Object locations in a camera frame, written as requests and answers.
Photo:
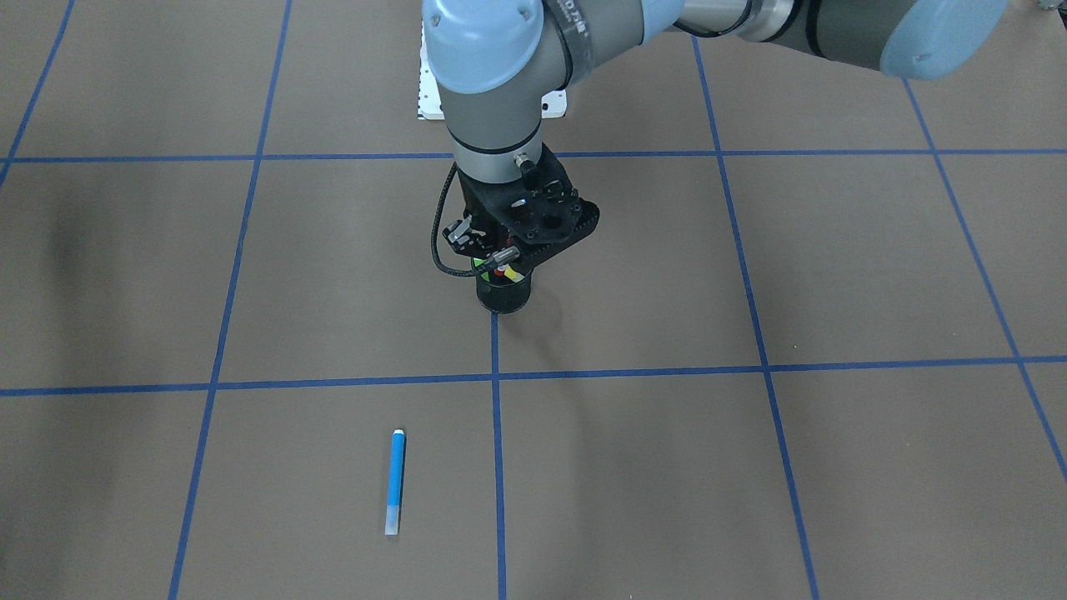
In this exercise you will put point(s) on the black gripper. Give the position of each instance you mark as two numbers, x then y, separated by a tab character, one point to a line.
477	202

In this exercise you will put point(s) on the blue marker pen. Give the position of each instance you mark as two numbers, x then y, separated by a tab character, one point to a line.
394	485

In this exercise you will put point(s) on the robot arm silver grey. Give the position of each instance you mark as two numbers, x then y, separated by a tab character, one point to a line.
493	62

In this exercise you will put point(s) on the yellow highlighter pen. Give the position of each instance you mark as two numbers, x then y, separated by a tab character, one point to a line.
513	275

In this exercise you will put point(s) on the green highlighter pen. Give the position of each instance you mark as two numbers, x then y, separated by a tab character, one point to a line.
478	267

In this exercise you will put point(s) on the black mesh pen cup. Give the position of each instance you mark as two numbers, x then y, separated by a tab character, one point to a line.
500	295

